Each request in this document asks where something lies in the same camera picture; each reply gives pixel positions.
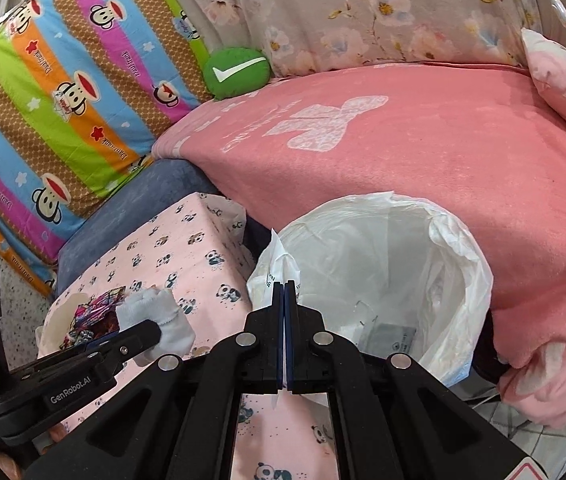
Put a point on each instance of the pink blanket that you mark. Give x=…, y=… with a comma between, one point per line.
x=388, y=160

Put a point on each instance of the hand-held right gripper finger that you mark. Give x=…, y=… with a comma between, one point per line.
x=290, y=340
x=279, y=340

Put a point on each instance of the person's left hand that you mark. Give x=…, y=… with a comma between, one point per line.
x=58, y=432

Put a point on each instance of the pink panda printed cloth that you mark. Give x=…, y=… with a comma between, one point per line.
x=173, y=250

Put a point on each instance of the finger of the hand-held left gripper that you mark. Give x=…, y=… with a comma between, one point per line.
x=128, y=342

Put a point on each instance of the white sock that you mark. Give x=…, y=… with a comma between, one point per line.
x=163, y=317

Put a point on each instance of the striped monkey printed quilt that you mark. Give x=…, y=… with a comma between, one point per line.
x=63, y=110

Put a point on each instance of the clear printed plastic wrapper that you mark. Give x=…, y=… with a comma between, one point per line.
x=283, y=265

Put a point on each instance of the floral printed blanket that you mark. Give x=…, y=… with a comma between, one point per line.
x=363, y=15

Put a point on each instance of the colourful snack wrapper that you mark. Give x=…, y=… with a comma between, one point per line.
x=98, y=317

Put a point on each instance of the blue cushion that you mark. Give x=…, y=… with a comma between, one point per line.
x=128, y=200

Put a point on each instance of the white plastic bin liner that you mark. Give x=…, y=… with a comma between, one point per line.
x=388, y=270

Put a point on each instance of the green pillow with white tick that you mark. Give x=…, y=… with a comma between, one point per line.
x=235, y=74

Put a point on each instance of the grey packet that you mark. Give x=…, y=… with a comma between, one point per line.
x=390, y=338

